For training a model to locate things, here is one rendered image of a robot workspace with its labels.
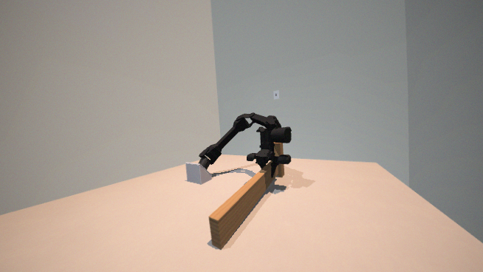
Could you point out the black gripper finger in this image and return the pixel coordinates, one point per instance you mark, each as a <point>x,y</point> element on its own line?
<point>273,168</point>
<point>262,165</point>

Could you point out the brown wooden post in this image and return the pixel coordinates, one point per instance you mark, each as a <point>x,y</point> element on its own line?
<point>278,150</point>

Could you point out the brown wooden board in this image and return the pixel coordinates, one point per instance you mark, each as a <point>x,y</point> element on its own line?
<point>227,218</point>

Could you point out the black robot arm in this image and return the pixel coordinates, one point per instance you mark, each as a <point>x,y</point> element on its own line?
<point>272,133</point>

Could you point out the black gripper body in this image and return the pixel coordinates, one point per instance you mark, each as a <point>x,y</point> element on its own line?
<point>282,159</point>

